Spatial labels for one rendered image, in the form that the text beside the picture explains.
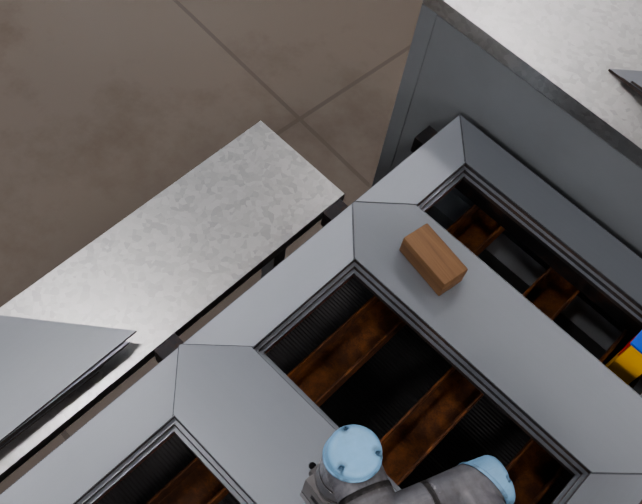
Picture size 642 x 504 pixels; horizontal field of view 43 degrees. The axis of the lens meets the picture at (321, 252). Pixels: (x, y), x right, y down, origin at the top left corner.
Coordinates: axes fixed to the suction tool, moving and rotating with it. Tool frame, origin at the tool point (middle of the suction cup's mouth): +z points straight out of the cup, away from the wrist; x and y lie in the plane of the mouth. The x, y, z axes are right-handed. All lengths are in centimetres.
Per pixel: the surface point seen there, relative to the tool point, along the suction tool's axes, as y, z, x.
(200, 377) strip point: 4.9, -1.0, -29.8
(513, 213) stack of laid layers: -66, 1, -22
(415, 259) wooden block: -39.8, -3.9, -24.3
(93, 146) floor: -27, 83, -142
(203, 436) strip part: 10.4, -1.0, -20.9
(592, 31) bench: -94, -21, -37
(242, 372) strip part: -1.4, -1.0, -26.2
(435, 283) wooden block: -39.6, -3.7, -18.4
